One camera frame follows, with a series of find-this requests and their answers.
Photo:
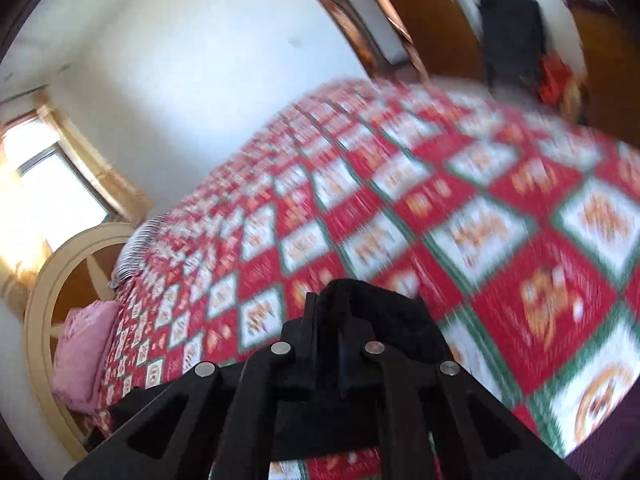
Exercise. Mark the brown wooden door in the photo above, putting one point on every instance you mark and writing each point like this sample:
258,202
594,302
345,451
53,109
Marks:
425,5

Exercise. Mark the red bag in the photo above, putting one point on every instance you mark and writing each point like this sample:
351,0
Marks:
557,80

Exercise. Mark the cream wooden headboard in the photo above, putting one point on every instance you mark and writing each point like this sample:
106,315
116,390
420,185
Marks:
40,310

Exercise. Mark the red printed blanket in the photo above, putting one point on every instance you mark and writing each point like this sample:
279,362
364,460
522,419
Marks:
450,185

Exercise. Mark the wooden cabinet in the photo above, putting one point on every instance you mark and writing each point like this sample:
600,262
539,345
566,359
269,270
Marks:
610,60

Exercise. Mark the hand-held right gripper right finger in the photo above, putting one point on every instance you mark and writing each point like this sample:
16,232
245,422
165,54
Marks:
346,367

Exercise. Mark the wooden door frame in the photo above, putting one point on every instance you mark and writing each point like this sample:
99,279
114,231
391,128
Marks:
350,15

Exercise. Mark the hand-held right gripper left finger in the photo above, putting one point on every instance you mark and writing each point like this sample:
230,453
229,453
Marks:
300,360

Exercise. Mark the window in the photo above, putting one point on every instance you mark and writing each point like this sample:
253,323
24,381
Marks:
55,180

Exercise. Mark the black suitcase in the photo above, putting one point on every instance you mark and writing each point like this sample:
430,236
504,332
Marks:
510,35

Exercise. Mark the pink pillow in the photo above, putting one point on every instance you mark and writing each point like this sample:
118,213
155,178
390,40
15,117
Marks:
82,355

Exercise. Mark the black pants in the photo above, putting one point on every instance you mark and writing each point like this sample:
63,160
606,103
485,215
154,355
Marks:
390,310

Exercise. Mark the striped pillow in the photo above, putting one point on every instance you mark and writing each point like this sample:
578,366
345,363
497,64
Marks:
137,247

